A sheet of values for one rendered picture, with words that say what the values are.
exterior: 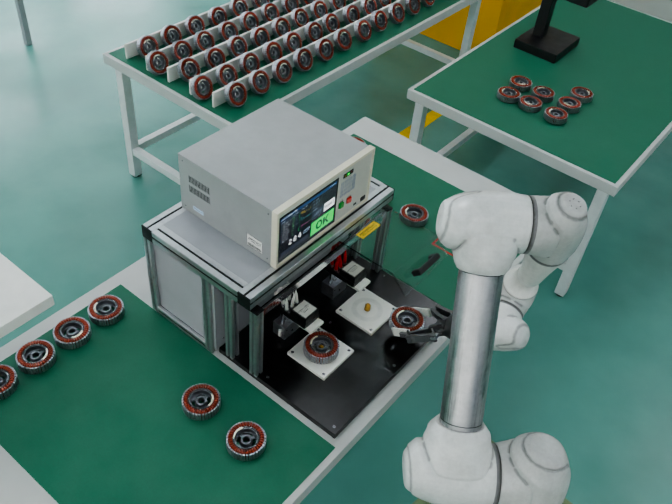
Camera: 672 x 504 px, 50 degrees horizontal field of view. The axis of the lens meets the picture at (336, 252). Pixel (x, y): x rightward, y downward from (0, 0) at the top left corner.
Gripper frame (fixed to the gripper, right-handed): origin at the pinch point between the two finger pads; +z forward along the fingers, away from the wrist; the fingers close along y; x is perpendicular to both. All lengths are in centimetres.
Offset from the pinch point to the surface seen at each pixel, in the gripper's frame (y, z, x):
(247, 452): -65, 10, -1
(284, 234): -29, 5, 48
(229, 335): -44, 29, 21
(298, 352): -28.9, 21.2, 5.2
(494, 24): 325, 141, 24
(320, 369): -29.5, 13.2, 0.5
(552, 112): 165, 25, 8
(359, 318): -4.6, 16.1, 2.5
